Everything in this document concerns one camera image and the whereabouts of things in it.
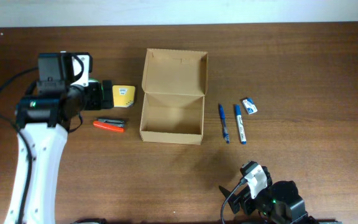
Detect cardboard box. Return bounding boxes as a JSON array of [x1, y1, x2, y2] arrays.
[[140, 49, 208, 145]]

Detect green tape roll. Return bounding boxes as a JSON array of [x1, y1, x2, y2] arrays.
[[88, 78, 100, 84]]

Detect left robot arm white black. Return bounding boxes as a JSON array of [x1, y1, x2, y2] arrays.
[[4, 80, 112, 223]]

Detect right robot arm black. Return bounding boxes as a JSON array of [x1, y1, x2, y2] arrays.
[[219, 180, 318, 224]]

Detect blue white marker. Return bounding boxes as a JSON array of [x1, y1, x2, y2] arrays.
[[234, 105, 247, 144]]

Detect blue ballpoint pen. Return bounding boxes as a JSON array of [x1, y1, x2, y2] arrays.
[[218, 104, 230, 144]]

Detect white blue eraser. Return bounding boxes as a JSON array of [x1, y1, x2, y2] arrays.
[[242, 98, 257, 114]]

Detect black right camera cable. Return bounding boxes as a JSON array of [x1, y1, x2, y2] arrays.
[[220, 179, 248, 224]]

